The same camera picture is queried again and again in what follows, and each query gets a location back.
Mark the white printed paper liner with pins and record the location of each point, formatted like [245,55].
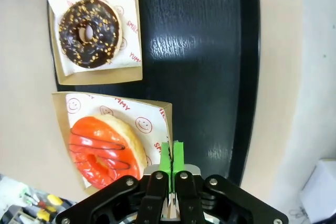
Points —
[147,113]
[128,24]

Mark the chocolate nut donut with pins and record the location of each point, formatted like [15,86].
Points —
[71,40]

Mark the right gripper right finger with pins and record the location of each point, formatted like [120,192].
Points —
[231,203]

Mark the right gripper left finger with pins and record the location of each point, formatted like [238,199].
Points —
[120,200]

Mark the kraft paper box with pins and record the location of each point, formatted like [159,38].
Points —
[60,119]
[105,79]

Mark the large black tray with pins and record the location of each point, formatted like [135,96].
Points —
[197,77]

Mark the white box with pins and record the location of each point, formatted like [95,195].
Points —
[320,190]

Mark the yellow black connector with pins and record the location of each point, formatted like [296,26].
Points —
[55,200]
[46,213]

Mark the red glazed donut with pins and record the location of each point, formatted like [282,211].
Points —
[86,140]

